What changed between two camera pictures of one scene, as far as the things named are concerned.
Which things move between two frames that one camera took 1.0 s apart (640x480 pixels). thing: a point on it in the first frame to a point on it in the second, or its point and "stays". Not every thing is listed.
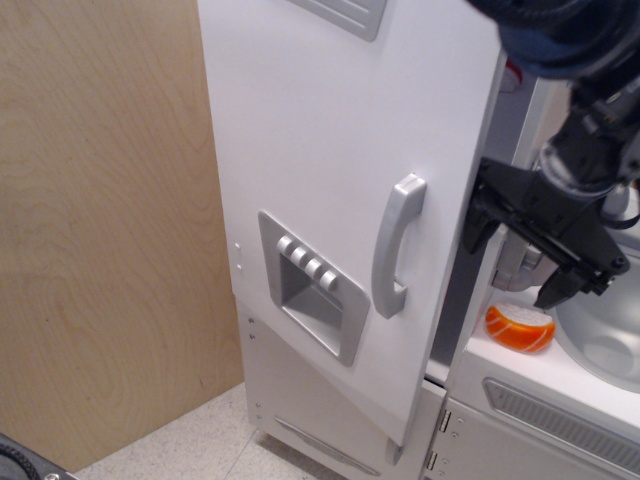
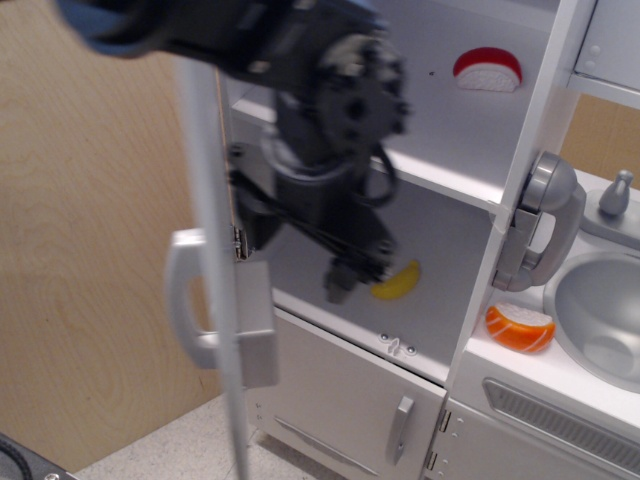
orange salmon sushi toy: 519,328 stays
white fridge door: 351,134 to 240,291
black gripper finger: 557,288 to 339,281
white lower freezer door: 294,400 stays
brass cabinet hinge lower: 431,460 stays
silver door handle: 406,200 to 189,256
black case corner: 20,463 stays
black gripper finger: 480,223 to 258,227
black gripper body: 570,222 to 323,200
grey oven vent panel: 598,439 stays
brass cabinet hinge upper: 445,416 stays
